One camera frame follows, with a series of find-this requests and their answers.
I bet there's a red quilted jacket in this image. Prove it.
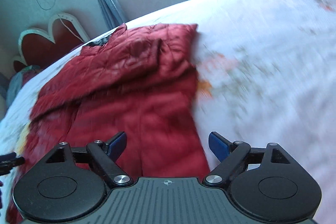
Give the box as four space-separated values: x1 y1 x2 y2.
6 23 211 223

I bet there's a red heart-shaped headboard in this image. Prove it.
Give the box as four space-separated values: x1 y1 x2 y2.
13 12 90 72

